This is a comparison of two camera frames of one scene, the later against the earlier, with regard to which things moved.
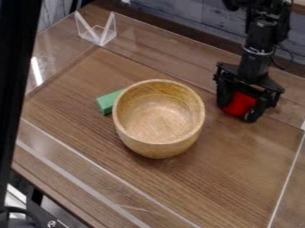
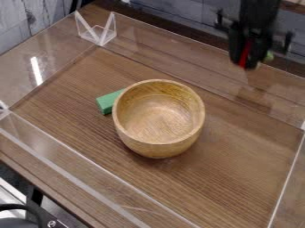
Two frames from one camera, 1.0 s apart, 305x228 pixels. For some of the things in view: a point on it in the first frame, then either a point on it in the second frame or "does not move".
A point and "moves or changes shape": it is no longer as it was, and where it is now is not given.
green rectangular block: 104,101 does not move
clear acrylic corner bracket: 96,34 does not move
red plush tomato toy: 240,104 moves or changes shape
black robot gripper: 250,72 → 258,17
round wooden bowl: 158,115 does not move
